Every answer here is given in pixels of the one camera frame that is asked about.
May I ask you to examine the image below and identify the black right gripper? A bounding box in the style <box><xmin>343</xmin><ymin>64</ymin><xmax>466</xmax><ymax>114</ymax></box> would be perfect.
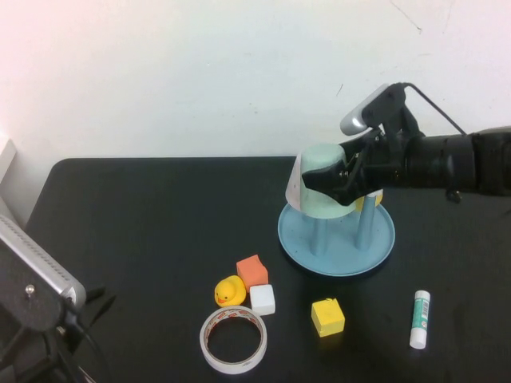
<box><xmin>301</xmin><ymin>130</ymin><xmax>413</xmax><ymax>205</ymax></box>

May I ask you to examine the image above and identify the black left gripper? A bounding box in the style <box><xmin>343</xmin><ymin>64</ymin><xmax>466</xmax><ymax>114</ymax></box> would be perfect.
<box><xmin>0</xmin><ymin>249</ymin><xmax>117</xmax><ymax>333</ymax></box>

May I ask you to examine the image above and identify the green plastic cup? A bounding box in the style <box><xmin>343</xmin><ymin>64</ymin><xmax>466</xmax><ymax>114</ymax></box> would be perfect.
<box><xmin>299</xmin><ymin>144</ymin><xmax>360</xmax><ymax>219</ymax></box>

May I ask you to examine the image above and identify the yellow plastic cup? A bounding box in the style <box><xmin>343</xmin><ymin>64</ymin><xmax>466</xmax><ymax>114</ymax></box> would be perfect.
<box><xmin>355</xmin><ymin>188</ymin><xmax>385</xmax><ymax>213</ymax></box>

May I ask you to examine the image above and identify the blue cup stand with pegs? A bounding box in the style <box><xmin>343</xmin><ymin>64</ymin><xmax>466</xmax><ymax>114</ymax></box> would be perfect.
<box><xmin>277</xmin><ymin>195</ymin><xmax>396</xmax><ymax>278</ymax></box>

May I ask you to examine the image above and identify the white tape roll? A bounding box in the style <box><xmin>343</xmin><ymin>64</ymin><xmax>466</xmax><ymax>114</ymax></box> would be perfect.
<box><xmin>198</xmin><ymin>305</ymin><xmax>267</xmax><ymax>375</ymax></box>

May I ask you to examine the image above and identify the yellow rubber duck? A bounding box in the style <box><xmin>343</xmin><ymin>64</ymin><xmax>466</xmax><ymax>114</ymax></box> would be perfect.
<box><xmin>214</xmin><ymin>274</ymin><xmax>248</xmax><ymax>308</ymax></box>

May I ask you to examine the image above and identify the orange foam cube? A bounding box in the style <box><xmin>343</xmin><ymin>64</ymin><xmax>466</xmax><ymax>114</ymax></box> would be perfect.
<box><xmin>236</xmin><ymin>255</ymin><xmax>268</xmax><ymax>293</ymax></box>

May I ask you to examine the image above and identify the yellow foam cube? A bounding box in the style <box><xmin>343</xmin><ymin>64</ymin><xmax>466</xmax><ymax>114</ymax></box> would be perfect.
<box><xmin>311</xmin><ymin>297</ymin><xmax>346</xmax><ymax>338</ymax></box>

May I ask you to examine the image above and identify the white foam cube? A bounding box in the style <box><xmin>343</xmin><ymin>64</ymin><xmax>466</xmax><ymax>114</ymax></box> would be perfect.
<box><xmin>249</xmin><ymin>283</ymin><xmax>276</xmax><ymax>316</ymax></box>

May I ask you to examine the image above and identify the white green glue stick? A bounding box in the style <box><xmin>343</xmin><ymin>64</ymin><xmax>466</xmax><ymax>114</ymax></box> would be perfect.
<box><xmin>408</xmin><ymin>290</ymin><xmax>432</xmax><ymax>350</ymax></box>

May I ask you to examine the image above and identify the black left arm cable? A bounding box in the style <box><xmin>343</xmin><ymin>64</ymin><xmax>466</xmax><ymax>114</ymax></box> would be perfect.
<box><xmin>55</xmin><ymin>314</ymin><xmax>109</xmax><ymax>383</ymax></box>

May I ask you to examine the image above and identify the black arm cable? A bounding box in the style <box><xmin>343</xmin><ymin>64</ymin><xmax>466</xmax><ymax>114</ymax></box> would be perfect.
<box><xmin>55</xmin><ymin>314</ymin><xmax>109</xmax><ymax>383</ymax></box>
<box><xmin>398</xmin><ymin>81</ymin><xmax>468</xmax><ymax>136</ymax></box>

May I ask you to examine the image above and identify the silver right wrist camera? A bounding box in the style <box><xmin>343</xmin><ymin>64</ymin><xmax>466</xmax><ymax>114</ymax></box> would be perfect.
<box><xmin>339</xmin><ymin>82</ymin><xmax>409</xmax><ymax>137</ymax></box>

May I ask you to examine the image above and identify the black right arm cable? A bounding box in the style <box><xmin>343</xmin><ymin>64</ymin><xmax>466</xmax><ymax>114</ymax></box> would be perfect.
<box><xmin>398</xmin><ymin>81</ymin><xmax>468</xmax><ymax>136</ymax></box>

